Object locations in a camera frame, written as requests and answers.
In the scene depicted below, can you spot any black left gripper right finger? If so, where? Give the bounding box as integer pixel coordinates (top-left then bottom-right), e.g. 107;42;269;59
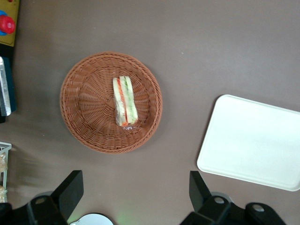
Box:
180;171;232;225

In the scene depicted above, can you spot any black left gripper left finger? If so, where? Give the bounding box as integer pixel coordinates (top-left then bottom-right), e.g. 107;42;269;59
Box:
27;170;84;225

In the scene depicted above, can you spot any triangle sandwich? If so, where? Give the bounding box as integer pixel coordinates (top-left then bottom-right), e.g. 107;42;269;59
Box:
112;75;139;131

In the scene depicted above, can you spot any cream plastic tray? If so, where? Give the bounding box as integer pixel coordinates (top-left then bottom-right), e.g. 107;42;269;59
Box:
196;94;300;192

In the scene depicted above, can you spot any round brown wicker basket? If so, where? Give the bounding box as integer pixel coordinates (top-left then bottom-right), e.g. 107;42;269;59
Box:
60;51;163;155

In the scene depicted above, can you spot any clear bag of snacks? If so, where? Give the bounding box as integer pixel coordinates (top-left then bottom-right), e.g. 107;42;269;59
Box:
0;154;8;172
0;185;8;203

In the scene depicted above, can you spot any metal appliance pan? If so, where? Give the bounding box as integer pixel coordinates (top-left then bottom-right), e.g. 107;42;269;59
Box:
0;56;12;117

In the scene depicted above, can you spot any black tabletop appliance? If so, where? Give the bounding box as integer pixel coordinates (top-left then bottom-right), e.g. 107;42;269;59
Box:
0;44;17;124

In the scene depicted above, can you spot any red emergency stop button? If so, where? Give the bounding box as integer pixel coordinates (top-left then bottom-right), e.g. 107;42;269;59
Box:
0;10;16;36

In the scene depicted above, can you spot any yellow control panel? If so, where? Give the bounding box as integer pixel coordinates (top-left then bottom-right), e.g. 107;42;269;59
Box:
0;0;21;47

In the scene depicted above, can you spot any white wire rack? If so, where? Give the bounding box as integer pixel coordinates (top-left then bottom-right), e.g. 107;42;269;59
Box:
0;142;12;203

